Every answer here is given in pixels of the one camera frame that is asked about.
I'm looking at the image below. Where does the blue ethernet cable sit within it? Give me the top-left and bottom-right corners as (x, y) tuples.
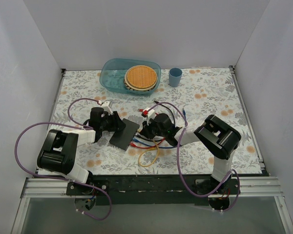
(132, 108), (188, 149)

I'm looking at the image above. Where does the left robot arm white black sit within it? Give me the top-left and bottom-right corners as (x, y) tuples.
(37, 107), (126, 195)

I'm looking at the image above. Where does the purple cable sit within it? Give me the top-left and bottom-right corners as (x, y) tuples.
(15, 97), (112, 221)
(148, 102), (240, 197)

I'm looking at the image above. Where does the floral table mat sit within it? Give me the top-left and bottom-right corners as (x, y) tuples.
(53, 68), (262, 175)

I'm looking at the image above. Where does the woven wicker round plate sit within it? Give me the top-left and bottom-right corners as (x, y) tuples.
(124, 65), (158, 91)

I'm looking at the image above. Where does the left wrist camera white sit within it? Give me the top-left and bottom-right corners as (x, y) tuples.
(101, 101), (113, 115)

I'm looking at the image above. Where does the black network switch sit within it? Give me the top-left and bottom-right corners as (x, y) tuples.
(109, 118), (140, 151)

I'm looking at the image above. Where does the aluminium frame rail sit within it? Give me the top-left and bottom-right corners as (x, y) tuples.
(21, 176), (284, 198)

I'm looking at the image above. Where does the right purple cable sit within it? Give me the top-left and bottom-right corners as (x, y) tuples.
(148, 102), (240, 197)

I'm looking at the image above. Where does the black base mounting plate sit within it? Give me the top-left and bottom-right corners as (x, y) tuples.
(65, 174), (242, 206)

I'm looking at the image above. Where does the blue plastic cup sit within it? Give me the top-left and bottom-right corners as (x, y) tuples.
(168, 68), (182, 87)

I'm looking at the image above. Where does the black ethernet cable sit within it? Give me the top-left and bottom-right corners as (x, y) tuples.
(134, 100), (179, 142)

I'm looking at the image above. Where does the yellow ethernet cable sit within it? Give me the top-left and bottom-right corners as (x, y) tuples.
(134, 133), (160, 167)

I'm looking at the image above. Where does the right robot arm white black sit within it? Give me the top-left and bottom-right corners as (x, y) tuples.
(140, 114), (241, 194)

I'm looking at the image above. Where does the teal plastic tub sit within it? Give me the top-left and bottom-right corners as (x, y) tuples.
(100, 58), (161, 96)

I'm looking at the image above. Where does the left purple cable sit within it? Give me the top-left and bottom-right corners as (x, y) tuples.
(15, 97), (112, 221)

